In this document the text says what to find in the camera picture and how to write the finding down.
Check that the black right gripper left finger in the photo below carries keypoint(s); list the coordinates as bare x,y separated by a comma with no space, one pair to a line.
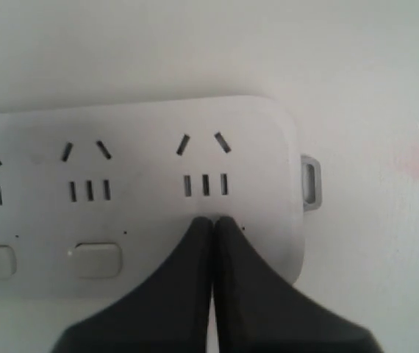
168,312

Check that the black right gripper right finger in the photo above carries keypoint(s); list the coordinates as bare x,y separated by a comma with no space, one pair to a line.
258,311

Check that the white five-outlet power strip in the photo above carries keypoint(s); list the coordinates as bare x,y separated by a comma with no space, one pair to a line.
93,199

